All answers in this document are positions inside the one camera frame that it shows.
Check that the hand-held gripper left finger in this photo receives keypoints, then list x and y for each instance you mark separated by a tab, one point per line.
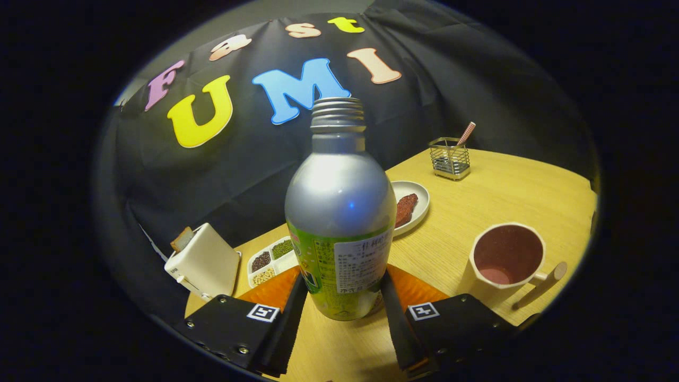
284	331

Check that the toast slice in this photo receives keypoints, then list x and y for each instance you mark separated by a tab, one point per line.
182	240

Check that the white divided tray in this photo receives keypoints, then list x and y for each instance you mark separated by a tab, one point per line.
286	262

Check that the pile of yellow beans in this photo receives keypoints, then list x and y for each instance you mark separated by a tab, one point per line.
263	277

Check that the silver green juice bottle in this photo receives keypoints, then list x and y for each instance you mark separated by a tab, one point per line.
339	196

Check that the pink striped straw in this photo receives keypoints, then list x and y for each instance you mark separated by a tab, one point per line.
467	132

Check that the wooden table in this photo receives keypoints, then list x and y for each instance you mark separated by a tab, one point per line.
477	201

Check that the brown meat slice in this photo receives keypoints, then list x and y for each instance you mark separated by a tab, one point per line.
406	209

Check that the pile of green beans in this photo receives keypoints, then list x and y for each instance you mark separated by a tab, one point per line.
282	249

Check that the white toaster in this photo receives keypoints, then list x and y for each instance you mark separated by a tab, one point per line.
207	265

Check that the white plate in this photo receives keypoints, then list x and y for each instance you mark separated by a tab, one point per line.
421	204

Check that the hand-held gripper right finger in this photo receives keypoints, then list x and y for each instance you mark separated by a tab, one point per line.
398	329

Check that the black backdrop cloth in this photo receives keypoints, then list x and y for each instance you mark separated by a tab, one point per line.
238	170

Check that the pile of dark beans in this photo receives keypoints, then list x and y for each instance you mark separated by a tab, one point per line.
261	261

